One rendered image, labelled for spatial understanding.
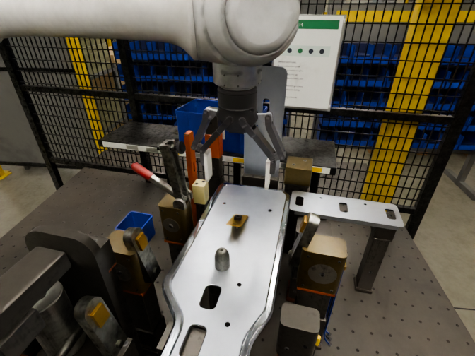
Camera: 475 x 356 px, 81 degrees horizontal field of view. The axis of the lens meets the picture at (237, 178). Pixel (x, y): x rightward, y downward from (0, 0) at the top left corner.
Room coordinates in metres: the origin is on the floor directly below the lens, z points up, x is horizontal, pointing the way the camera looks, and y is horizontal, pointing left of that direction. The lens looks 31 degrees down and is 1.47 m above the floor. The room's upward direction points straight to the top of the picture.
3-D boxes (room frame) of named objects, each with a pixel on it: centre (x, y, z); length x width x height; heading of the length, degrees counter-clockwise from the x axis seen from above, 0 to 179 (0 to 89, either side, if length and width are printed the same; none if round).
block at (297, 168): (0.77, -0.19, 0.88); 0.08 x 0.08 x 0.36; 76
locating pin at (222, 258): (0.41, 0.03, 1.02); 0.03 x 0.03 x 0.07
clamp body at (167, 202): (0.58, 0.17, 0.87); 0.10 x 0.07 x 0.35; 76
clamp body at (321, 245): (0.42, -0.20, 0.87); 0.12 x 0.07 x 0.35; 76
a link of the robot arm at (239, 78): (0.53, 0.00, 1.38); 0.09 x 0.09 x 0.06
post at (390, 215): (0.59, -0.41, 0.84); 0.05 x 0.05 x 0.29; 76
